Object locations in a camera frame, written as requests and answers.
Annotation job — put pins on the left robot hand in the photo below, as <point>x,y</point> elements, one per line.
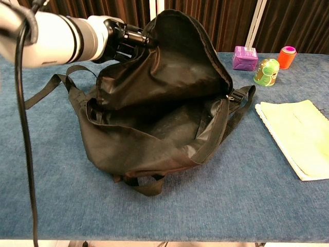
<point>120,38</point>

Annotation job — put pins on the black fabric backpack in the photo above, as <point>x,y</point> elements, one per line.
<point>154,154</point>

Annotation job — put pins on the spiral bound notebook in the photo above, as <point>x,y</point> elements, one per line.
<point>303,139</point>

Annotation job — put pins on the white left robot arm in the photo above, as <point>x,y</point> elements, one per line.
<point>56,38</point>

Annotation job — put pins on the purple carton box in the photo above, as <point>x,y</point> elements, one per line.
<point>244,59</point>

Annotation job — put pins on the green printed cup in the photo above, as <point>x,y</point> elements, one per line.
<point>266,73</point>

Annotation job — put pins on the blue table cloth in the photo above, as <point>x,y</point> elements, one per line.
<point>64,193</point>

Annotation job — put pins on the orange cup with pink rim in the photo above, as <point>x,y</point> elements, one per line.
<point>285,59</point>

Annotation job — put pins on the white frame post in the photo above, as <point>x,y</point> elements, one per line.
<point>254,25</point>
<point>156,5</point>

